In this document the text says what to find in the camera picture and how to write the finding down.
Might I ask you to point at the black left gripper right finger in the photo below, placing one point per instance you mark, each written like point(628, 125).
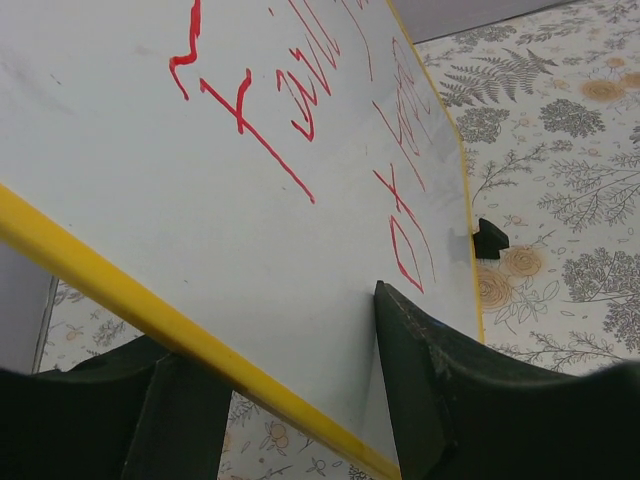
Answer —
point(461, 410)

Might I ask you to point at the floral patterned tablecloth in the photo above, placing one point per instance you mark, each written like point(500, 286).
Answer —
point(548, 108)

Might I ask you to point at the yellow framed whiteboard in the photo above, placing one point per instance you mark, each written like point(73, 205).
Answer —
point(233, 178)

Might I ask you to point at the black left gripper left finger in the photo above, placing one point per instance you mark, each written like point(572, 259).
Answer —
point(139, 411)

